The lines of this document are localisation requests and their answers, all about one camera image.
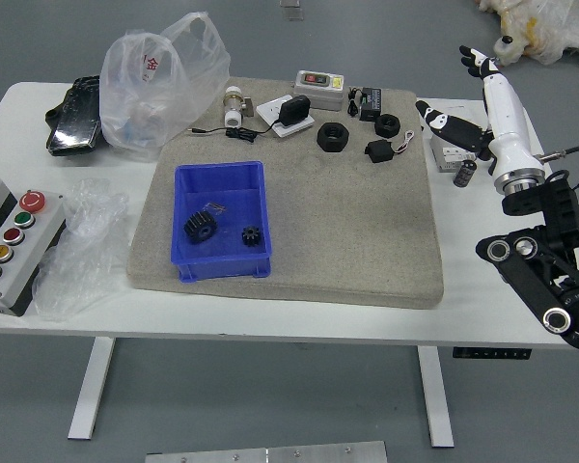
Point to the black cylindrical capacitor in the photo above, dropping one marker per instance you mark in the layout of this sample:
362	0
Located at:
464	174

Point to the black table control panel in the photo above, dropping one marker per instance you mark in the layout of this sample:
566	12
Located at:
492	353

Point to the translucent plastic bag red print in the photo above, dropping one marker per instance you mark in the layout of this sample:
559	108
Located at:
164	87

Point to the blue plastic box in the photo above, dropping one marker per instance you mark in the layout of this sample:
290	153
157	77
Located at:
231	260

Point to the white circuit breaker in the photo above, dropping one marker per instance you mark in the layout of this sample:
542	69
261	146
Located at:
449	156

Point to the grey switch box red green buttons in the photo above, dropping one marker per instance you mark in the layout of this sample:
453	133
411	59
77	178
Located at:
318	94

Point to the white table leg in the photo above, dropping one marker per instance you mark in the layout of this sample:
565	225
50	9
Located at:
436	400
89	386

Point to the small black hex nut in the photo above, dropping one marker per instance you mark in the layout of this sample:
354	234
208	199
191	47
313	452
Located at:
380	129

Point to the crumpled clear plastic wrap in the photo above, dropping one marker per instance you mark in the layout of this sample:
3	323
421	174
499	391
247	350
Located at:
82	241

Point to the small black gear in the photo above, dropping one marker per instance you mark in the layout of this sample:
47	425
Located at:
252	236

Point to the white wall socket plate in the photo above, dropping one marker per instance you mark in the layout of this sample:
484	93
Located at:
267	111

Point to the small clear plastic bag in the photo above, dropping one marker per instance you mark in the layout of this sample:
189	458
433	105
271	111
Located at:
217	207

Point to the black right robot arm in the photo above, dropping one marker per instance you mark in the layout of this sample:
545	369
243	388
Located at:
535	270

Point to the big black hex nut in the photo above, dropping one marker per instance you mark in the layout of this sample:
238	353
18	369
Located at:
323	142

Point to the big black gear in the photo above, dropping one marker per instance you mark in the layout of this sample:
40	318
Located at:
200	229

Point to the grey push-button control box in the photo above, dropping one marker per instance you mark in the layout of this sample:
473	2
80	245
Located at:
29	260

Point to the white and brass valve fitting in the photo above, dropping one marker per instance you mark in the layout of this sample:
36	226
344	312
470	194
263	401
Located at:
232	103

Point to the small clear floor bracket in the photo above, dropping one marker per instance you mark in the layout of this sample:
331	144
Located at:
292	9

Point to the grey-brown mat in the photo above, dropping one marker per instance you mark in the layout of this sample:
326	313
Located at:
328	231

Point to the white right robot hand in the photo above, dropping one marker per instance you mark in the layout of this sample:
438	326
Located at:
506	120

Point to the cream round toy black knob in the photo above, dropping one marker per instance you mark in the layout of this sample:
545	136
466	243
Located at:
509	48

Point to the cream plastic-wrapped bundle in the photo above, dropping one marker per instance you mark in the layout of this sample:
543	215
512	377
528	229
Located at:
555	29

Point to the black plastic tray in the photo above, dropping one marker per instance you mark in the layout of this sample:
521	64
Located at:
74	125

